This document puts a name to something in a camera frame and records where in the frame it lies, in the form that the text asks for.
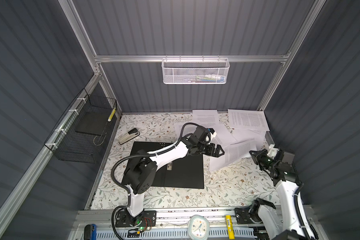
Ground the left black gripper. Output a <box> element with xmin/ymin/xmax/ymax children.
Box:
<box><xmin>196</xmin><ymin>142</ymin><xmax>225</xmax><ymax>157</ymax></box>

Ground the printed paper sheet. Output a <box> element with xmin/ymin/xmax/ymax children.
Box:
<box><xmin>228</xmin><ymin>109</ymin><xmax>270</xmax><ymax>131</ymax></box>
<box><xmin>192</xmin><ymin>110</ymin><xmax>220</xmax><ymax>127</ymax></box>
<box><xmin>209</xmin><ymin>139</ymin><xmax>257</xmax><ymax>171</ymax></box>
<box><xmin>174</xmin><ymin>122</ymin><xmax>197</xmax><ymax>140</ymax></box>
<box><xmin>212</xmin><ymin>124</ymin><xmax>266</xmax><ymax>150</ymax></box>

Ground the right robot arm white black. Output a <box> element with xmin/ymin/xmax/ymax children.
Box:
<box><xmin>235</xmin><ymin>149</ymin><xmax>319</xmax><ymax>240</ymax></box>

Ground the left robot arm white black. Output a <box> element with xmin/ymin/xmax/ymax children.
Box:
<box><xmin>111</xmin><ymin>122</ymin><xmax>225</xmax><ymax>227</ymax></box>

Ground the printed paper sheet under folder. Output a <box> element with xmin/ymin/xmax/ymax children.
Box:
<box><xmin>174</xmin><ymin>122</ymin><xmax>197</xmax><ymax>140</ymax></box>

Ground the yellow glue stick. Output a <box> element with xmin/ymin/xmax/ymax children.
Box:
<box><xmin>225</xmin><ymin>215</ymin><xmax>235</xmax><ymax>240</ymax></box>

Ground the white round clock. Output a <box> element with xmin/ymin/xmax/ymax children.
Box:
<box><xmin>188</xmin><ymin>215</ymin><xmax>210</xmax><ymax>240</ymax></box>

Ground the black grey stapler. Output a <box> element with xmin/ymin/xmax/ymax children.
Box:
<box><xmin>118</xmin><ymin>128</ymin><xmax>140</xmax><ymax>145</ymax></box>

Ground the yellow marker in black basket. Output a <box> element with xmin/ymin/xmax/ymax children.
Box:
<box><xmin>108</xmin><ymin>108</ymin><xmax>116</xmax><ymax>122</ymax></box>

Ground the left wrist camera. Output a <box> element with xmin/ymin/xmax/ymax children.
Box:
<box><xmin>205</xmin><ymin>128</ymin><xmax>217</xmax><ymax>143</ymax></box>

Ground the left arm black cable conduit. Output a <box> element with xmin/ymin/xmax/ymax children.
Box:
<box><xmin>110</xmin><ymin>122</ymin><xmax>205</xmax><ymax>240</ymax></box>

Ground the white wire mesh basket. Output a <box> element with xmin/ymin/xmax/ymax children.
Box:
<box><xmin>161</xmin><ymin>57</ymin><xmax>230</xmax><ymax>85</ymax></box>

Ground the black wire mesh basket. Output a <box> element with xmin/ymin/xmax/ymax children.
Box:
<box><xmin>45</xmin><ymin>90</ymin><xmax>118</xmax><ymax>164</ymax></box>

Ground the blue black tool handle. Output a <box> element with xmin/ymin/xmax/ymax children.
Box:
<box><xmin>83</xmin><ymin>224</ymin><xmax>97</xmax><ymax>240</ymax></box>

